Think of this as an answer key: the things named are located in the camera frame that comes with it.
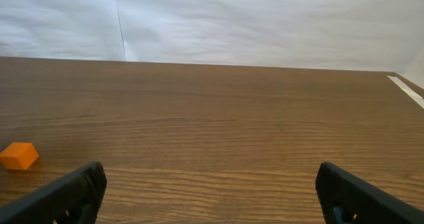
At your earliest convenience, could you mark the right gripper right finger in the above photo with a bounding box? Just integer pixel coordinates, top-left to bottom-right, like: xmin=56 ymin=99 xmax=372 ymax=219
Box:
xmin=315 ymin=161 xmax=424 ymax=224

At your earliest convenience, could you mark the orange cube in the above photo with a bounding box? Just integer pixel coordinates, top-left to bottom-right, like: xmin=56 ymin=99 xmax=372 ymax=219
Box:
xmin=0 ymin=142 xmax=40 ymax=171

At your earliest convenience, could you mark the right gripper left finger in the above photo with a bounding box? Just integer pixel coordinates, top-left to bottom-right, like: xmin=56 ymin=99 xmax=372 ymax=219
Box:
xmin=0 ymin=161 xmax=108 ymax=224

